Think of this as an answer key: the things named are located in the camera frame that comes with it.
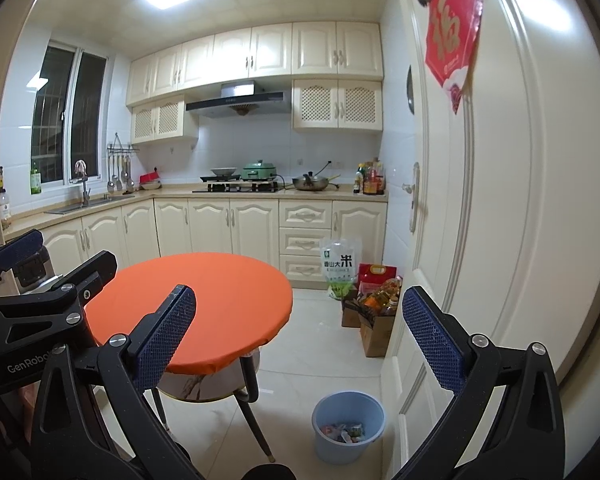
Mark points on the steel kitchen sink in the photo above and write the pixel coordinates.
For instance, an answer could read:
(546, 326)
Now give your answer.
(87, 205)

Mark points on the yellow label sauce bottle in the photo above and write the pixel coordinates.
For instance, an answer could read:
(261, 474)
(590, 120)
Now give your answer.
(0, 177)

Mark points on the wide cream lattice door cabinet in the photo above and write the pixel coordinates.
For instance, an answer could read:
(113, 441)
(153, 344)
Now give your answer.
(337, 105)

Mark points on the wall rack with hanging utensils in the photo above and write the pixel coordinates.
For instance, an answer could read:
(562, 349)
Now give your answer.
(120, 165)

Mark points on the group of condiment bottles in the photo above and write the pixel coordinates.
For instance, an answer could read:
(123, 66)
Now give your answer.
(370, 177)

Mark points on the steel range hood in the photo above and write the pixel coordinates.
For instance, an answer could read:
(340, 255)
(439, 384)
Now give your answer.
(237, 102)

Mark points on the red kitchen container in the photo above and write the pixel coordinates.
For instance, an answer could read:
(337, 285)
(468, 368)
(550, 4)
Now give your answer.
(150, 180)

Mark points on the round table with orange cover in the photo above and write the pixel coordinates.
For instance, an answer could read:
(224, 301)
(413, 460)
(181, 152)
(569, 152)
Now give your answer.
(205, 290)

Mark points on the black gas stove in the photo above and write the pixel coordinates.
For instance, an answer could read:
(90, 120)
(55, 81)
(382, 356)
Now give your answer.
(237, 187)

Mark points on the small brown cardboard box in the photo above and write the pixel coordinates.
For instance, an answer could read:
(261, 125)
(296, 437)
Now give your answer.
(352, 314)

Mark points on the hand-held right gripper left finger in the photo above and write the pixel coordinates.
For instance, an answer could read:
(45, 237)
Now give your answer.
(165, 340)

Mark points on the clear white rice bag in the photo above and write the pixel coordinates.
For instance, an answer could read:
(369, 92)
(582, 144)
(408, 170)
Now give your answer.
(341, 270)

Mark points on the light blue plastic bin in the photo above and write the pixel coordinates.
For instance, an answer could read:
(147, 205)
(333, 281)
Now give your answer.
(325, 410)

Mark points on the green electric cooker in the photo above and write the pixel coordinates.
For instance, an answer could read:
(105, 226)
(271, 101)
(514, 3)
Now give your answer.
(260, 170)

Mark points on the white panel door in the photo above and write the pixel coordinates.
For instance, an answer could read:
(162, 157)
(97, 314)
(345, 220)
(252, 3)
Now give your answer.
(505, 210)

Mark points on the cream base kitchen cabinets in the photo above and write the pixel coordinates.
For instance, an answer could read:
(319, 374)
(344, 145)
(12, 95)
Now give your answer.
(230, 230)

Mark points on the black silver rice cooker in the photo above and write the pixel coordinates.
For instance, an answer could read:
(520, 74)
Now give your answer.
(32, 272)

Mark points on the green glass bottle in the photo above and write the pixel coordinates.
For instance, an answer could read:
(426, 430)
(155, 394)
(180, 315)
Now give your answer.
(35, 177)

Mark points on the cream upper wall cabinets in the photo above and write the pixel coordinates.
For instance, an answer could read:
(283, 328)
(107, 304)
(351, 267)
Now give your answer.
(255, 57)

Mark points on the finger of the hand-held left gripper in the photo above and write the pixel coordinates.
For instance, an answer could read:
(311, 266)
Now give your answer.
(17, 250)
(90, 275)

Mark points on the steel sink faucet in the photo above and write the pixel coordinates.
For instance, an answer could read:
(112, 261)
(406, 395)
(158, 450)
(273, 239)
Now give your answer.
(82, 180)

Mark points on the red paper door decoration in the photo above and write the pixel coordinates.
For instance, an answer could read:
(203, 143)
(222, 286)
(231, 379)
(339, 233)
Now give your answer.
(452, 35)

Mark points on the barred kitchen window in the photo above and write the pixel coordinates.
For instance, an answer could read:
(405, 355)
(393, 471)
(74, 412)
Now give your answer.
(67, 115)

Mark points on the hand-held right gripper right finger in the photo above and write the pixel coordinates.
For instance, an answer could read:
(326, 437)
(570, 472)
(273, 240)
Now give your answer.
(432, 345)

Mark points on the pile of discarded wrappers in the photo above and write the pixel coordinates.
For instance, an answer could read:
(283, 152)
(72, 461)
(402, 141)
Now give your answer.
(342, 432)

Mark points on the steel frying pan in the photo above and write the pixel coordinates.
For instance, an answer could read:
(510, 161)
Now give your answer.
(310, 182)

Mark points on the clear glass jar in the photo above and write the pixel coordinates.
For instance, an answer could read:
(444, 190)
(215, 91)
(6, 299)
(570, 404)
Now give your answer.
(3, 210)

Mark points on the narrow cream lattice door cabinet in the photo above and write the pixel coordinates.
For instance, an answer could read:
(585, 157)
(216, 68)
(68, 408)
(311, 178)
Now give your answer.
(162, 120)

